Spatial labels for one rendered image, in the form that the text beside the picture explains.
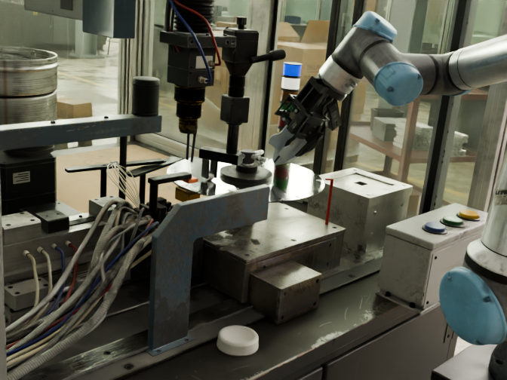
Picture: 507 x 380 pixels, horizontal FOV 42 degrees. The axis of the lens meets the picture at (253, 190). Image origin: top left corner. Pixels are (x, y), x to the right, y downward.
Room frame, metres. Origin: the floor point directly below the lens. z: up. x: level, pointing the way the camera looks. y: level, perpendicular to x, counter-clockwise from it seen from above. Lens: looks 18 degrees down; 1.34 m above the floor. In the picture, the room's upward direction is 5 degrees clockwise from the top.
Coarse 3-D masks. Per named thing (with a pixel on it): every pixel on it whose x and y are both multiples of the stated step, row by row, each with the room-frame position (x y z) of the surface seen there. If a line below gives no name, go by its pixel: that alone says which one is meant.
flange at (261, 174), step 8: (224, 168) 1.32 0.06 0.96; (232, 168) 1.32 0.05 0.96; (240, 168) 1.30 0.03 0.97; (248, 168) 1.30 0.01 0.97; (256, 168) 1.31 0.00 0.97; (264, 168) 1.35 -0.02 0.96; (224, 176) 1.28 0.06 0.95; (232, 176) 1.27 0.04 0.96; (240, 176) 1.27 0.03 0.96; (248, 176) 1.28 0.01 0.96; (256, 176) 1.28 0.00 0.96; (264, 176) 1.29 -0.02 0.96
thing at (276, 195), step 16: (256, 160) 1.45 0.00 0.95; (272, 176) 1.33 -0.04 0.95; (288, 176) 1.34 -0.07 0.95; (304, 176) 1.35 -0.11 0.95; (320, 176) 1.36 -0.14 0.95; (208, 192) 1.18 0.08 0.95; (224, 192) 1.19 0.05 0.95; (272, 192) 1.22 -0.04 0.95; (288, 192) 1.23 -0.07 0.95; (304, 192) 1.24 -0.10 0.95
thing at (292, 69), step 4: (284, 64) 1.60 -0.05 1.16; (288, 64) 1.59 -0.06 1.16; (292, 64) 1.59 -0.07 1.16; (296, 64) 1.59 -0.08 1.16; (300, 64) 1.60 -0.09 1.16; (284, 68) 1.60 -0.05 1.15; (288, 68) 1.59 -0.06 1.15; (292, 68) 1.59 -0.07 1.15; (296, 68) 1.59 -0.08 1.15; (300, 68) 1.60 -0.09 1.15; (284, 72) 1.60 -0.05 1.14; (288, 72) 1.59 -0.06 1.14; (292, 72) 1.59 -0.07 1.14; (296, 72) 1.59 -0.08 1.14; (300, 72) 1.60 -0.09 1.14; (292, 76) 1.59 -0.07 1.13; (296, 76) 1.59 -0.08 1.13
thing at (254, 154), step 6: (240, 150) 1.33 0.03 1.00; (246, 150) 1.32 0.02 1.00; (252, 150) 1.33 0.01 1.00; (258, 150) 1.35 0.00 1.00; (246, 156) 1.30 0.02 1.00; (252, 156) 1.30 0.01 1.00; (258, 156) 1.30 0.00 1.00; (246, 162) 1.30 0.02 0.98; (252, 162) 1.31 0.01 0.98; (264, 162) 1.29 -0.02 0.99
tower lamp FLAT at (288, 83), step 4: (284, 76) 1.60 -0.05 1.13; (288, 76) 1.60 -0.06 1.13; (284, 80) 1.59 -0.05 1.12; (288, 80) 1.59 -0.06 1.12; (292, 80) 1.59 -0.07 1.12; (296, 80) 1.59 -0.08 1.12; (284, 84) 1.59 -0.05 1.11; (288, 84) 1.59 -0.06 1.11; (292, 84) 1.59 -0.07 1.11; (296, 84) 1.59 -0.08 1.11; (284, 88) 1.59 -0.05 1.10; (288, 88) 1.59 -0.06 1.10; (292, 88) 1.59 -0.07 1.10; (296, 88) 1.59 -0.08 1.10
